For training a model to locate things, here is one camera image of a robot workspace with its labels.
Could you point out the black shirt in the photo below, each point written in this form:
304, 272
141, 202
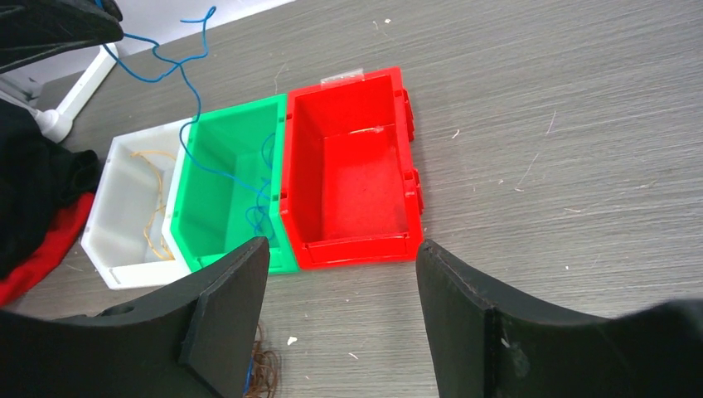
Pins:
38, 178

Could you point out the white plastic bin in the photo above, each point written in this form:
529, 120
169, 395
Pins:
123, 235

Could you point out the red shirt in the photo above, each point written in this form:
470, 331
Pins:
62, 234

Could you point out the green plastic bin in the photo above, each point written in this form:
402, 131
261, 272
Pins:
228, 189

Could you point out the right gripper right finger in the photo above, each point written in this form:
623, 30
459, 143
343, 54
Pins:
489, 339

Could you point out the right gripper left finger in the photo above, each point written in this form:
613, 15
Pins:
191, 338

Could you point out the red plastic bin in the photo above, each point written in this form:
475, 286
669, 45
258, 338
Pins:
350, 192

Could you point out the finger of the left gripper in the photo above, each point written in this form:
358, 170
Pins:
33, 30

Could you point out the metal clothes rack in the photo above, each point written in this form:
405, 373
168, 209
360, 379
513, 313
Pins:
55, 124

